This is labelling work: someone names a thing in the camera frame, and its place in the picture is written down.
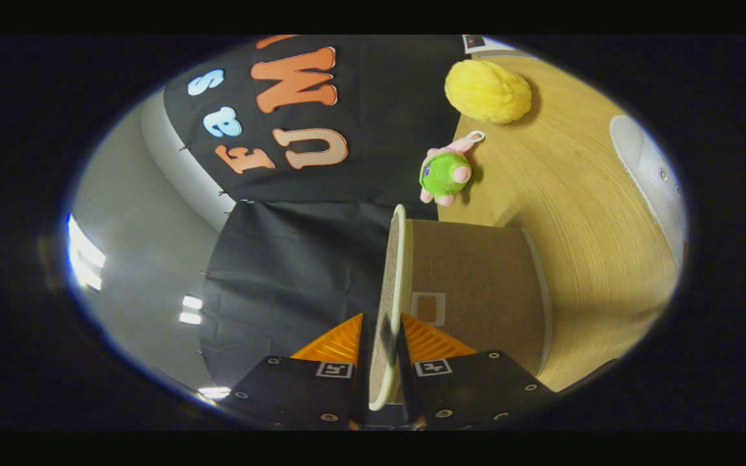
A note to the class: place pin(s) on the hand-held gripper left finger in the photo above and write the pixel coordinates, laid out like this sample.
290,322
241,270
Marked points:
361,382

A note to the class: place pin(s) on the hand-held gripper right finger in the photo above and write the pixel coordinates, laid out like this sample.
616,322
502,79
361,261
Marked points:
410,388

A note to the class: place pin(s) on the white book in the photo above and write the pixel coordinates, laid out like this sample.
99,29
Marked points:
483,44

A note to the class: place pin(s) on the white canvas shoe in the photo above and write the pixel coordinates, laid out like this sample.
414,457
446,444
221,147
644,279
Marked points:
645,168

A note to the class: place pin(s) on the brown fabric storage box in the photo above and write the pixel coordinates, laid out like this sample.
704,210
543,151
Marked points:
476,272

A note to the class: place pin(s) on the pink and green plush toy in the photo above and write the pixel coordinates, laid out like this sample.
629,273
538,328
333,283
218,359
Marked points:
444,178

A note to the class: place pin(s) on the yellow fluffy plush ball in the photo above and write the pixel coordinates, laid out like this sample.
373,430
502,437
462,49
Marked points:
489,90

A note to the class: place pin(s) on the ceiling light panel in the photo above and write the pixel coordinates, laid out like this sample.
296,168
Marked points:
190,309
214,393
85,255

